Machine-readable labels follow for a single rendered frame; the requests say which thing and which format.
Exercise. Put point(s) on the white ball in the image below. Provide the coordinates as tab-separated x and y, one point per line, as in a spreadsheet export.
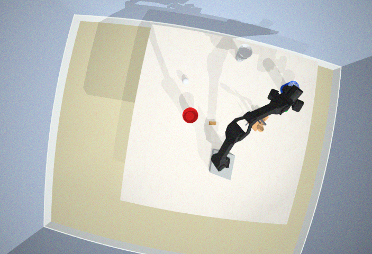
185	81

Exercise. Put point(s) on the grey paper cup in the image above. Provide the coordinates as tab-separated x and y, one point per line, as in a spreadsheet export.
244	52

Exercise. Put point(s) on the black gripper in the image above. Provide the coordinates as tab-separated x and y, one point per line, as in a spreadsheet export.
295	107

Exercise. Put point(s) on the red plastic cup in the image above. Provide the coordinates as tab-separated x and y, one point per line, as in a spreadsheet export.
190	115

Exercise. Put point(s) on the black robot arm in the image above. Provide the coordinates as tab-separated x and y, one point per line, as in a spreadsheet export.
234	133

